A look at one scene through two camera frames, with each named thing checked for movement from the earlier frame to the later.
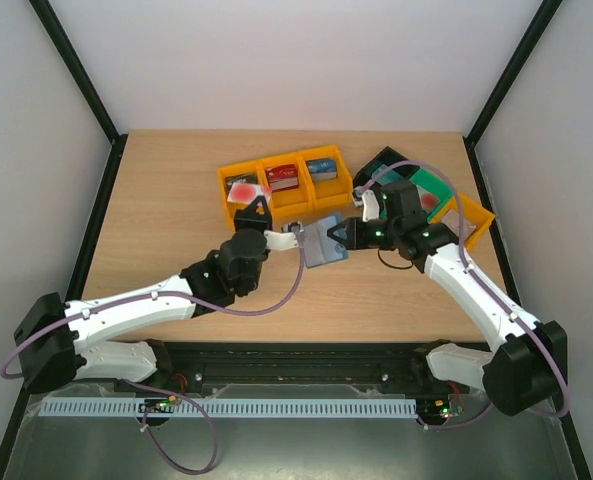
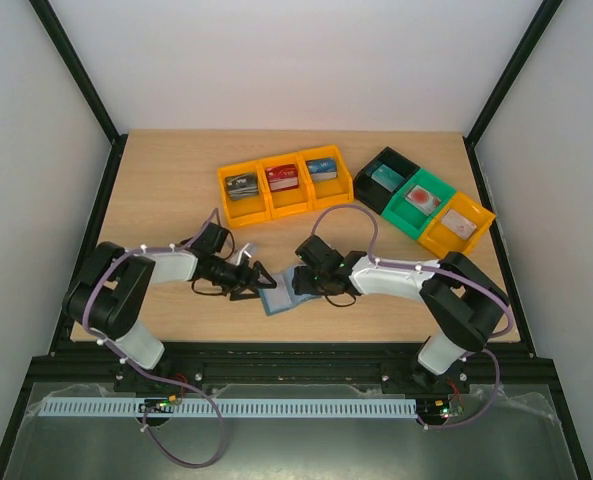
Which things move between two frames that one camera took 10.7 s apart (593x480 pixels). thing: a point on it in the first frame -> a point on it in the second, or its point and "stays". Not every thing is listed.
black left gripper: x=246 y=219 -> x=244 y=284
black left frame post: x=81 y=79 stays
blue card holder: x=319 y=247 -> x=282 y=297
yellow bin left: x=235 y=169 stays
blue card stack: x=322 y=169 stays
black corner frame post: x=536 y=28 stays
